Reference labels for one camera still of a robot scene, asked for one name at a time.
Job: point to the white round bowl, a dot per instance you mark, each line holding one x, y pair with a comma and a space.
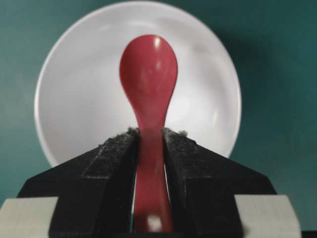
79, 100

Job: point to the red plastic spoon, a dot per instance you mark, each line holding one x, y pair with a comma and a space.
148, 72

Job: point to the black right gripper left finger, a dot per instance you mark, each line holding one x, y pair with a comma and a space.
89, 196

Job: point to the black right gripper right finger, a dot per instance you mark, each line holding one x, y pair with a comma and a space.
214, 197

